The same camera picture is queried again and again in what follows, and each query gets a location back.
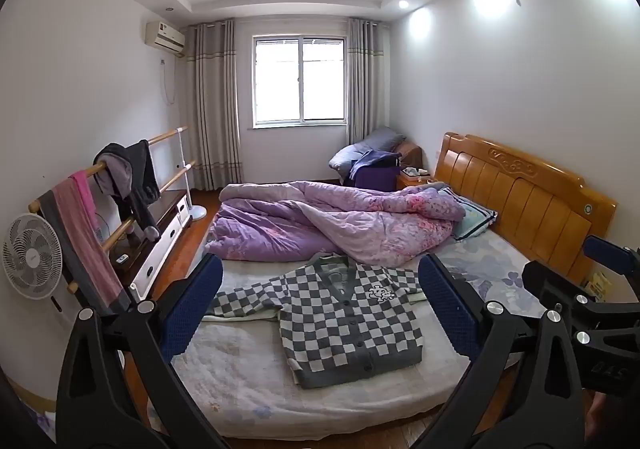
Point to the blue striped pillow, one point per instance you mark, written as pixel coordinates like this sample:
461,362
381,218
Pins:
475,221

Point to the brown armchair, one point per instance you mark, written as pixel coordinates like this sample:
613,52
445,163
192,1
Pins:
410,151

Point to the window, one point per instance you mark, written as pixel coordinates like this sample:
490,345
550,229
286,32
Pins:
325,79

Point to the white standing fan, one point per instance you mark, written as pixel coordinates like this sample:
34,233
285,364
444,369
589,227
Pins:
32,254

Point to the cream knit garment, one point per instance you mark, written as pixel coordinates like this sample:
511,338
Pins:
240,319

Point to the grey garment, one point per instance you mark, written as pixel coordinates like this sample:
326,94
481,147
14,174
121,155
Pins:
117,174

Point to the grey striped curtain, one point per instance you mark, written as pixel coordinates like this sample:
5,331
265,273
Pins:
212,104
367,79

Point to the purple floral quilt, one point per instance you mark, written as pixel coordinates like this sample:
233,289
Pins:
350,214

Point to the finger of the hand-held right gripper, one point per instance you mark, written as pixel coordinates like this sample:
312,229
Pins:
555,286
607,250

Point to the black jacket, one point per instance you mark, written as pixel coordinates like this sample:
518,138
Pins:
142,179

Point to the grey white checkered cardigan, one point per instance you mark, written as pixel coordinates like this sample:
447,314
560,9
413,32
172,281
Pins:
345,324

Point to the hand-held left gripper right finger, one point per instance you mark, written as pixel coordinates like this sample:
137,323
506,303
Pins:
447,314

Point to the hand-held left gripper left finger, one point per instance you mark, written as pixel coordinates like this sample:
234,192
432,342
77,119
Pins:
192,301

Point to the blue grey pillow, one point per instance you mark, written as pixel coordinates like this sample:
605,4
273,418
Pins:
370,141

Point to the tissue box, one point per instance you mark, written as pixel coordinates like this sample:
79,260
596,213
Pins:
415,172

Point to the dark purple blanket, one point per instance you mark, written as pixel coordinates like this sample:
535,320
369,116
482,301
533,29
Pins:
375,174

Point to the wooden nightstand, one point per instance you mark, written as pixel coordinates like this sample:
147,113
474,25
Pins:
410,182

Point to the grey striped cloth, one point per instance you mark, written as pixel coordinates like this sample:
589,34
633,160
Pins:
65,249

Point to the pink towel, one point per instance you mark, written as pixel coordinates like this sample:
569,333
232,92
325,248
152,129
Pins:
80,209

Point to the yellow packet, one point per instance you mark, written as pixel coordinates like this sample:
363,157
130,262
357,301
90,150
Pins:
597,286

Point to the wooden bed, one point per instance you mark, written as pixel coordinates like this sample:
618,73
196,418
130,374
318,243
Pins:
525,199

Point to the wall air conditioner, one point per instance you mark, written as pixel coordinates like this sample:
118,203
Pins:
165,36

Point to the dark wood cabinet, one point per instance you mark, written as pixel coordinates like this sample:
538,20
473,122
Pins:
160,209

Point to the wooden bar clothes rack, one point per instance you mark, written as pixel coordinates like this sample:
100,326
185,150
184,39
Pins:
170,133

